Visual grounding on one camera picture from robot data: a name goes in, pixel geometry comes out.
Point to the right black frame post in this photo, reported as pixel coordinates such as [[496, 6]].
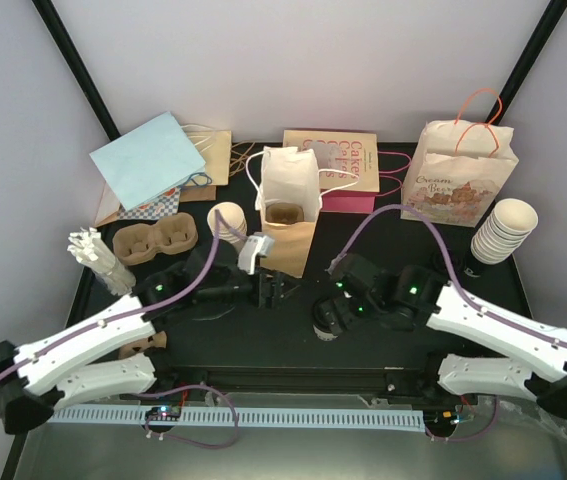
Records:
[[542, 32]]

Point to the stack of paper cups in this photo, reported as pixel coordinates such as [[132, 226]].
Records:
[[507, 226], [228, 219]]

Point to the light blue cable duct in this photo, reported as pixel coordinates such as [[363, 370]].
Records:
[[295, 418]]

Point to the left black frame post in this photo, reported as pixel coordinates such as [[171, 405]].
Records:
[[61, 37]]

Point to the small circuit board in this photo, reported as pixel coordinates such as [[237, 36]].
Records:
[[448, 417], [163, 413]]

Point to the pink cakes paper bag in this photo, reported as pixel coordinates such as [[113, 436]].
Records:
[[353, 172]]

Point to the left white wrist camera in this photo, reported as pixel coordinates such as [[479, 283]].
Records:
[[257, 245]]

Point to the light blue paper bag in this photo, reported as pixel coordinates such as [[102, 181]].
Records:
[[148, 161]]

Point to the small circuit board left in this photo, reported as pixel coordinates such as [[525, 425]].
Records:
[[163, 413]]

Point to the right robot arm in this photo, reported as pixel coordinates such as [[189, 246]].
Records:
[[531, 360]]

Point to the cream bear paper bag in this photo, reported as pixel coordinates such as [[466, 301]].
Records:
[[459, 167]]

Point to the single white paper cup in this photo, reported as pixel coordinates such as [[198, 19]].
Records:
[[324, 335]]

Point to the black front rail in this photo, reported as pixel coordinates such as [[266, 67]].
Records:
[[404, 384]]

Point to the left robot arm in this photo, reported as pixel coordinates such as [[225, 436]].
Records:
[[41, 378]]

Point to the small circuit board right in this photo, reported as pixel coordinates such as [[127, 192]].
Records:
[[448, 417]]

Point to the black frame post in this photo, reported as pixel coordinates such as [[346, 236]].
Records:
[[542, 32], [61, 37]]

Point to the kraft bag with white handles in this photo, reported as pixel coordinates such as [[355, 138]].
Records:
[[289, 200]]

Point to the two-cup pulp carrier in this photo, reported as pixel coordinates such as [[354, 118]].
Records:
[[140, 243]]

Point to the left stack of paper cups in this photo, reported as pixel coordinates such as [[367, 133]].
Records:
[[228, 219]]

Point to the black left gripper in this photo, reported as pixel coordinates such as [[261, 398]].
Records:
[[274, 300]]

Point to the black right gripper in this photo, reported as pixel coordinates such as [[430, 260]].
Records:
[[350, 320]]

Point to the right stack of paper cups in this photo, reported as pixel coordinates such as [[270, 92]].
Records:
[[507, 226]]

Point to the yellow flat paper bag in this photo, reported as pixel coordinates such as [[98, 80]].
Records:
[[215, 147]]

